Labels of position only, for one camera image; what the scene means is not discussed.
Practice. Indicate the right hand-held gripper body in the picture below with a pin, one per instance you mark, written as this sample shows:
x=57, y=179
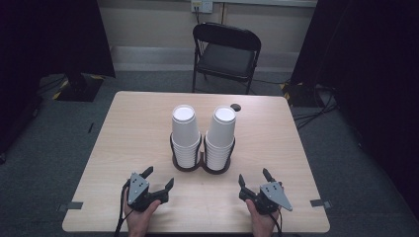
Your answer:
x=271, y=194

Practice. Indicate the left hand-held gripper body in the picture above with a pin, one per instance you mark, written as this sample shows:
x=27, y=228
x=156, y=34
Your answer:
x=137, y=191

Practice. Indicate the black double cup holder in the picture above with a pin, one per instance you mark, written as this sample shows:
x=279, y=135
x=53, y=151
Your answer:
x=184, y=170

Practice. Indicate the white disposable cup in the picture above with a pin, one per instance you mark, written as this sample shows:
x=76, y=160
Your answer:
x=222, y=126

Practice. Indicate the person's left hand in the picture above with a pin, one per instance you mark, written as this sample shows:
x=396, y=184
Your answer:
x=140, y=220

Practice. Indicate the person's right hand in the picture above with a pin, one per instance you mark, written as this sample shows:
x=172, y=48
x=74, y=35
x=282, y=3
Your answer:
x=262, y=222

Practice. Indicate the grey tape piece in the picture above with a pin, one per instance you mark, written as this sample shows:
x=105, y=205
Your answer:
x=70, y=206
x=319, y=203

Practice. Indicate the black table grommet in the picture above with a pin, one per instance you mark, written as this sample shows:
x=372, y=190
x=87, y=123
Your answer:
x=235, y=107

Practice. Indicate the black stand base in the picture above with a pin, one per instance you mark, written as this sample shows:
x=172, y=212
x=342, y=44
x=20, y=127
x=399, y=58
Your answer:
x=79, y=89
x=298, y=95

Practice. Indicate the black folding chair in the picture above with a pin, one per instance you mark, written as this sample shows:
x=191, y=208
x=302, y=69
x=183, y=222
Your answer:
x=227, y=61

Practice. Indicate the dark curtain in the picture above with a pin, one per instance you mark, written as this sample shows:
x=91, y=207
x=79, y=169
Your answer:
x=49, y=39
x=372, y=65

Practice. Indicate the white wall socket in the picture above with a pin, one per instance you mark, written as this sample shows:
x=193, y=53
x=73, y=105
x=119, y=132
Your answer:
x=205, y=6

